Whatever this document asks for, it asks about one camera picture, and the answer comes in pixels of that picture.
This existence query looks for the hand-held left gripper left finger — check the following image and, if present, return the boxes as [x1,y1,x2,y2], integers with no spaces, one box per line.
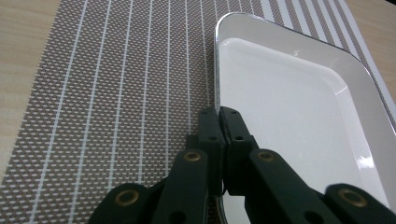
[186,106,227,198]

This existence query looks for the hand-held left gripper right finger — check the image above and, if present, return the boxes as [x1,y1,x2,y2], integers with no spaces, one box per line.
[219,106,260,198]

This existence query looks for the white square plate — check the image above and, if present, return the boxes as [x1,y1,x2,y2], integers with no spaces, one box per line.
[213,11,396,224]

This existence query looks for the striped woven placemat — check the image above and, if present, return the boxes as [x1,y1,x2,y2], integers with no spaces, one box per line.
[0,0,396,224]

